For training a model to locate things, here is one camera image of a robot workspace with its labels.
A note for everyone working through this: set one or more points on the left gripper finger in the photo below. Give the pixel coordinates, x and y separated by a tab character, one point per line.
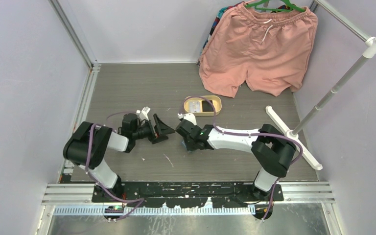
159	138
161	128

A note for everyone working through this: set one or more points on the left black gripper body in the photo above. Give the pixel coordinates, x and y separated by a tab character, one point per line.
143	131

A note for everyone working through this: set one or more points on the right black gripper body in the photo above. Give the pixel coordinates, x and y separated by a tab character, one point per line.
189	145

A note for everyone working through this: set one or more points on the white credit card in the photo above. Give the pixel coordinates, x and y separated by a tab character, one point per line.
195	106

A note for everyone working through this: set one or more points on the beige oval tray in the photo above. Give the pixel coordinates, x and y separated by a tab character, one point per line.
217	103

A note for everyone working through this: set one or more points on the black credit card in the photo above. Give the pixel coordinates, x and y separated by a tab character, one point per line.
207	106

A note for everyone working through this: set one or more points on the blue card holder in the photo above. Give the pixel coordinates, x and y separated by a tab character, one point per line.
188	148

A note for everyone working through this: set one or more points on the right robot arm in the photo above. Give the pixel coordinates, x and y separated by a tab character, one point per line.
271	149

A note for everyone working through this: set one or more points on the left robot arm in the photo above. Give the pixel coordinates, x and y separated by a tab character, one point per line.
88	144

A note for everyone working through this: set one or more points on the pink shorts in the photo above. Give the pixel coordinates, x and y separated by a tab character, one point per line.
268	51

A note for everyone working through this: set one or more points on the colourful patterned garment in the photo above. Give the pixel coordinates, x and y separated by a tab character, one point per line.
217	19

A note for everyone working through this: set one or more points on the green clothes hanger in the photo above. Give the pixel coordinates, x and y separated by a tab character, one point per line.
273	6

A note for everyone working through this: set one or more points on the white clothes rack stand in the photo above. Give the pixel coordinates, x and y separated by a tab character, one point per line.
293	134

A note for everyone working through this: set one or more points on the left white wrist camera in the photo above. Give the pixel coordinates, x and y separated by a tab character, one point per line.
143	113

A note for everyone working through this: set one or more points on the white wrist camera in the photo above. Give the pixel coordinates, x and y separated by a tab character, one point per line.
188	116
143	113

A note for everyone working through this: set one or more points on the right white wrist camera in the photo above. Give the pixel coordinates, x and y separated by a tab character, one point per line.
188	116

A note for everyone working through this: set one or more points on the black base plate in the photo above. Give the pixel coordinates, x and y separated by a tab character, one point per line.
195	194

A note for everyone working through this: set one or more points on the aluminium front rail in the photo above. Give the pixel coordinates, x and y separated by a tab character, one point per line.
87	199

